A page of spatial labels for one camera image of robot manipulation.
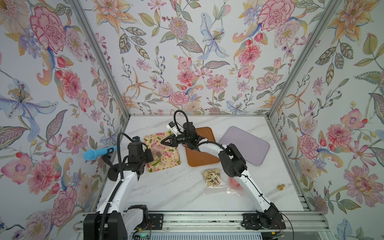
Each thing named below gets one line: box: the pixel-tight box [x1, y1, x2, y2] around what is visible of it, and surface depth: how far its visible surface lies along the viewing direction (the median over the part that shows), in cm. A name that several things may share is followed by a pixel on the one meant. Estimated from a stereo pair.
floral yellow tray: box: [144, 131, 181, 173], surface depth 100 cm
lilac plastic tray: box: [219, 126, 271, 167], surface depth 109 cm
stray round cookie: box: [277, 183, 286, 191], surface depth 86 cm
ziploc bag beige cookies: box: [201, 168, 228, 195], surface depth 87 cm
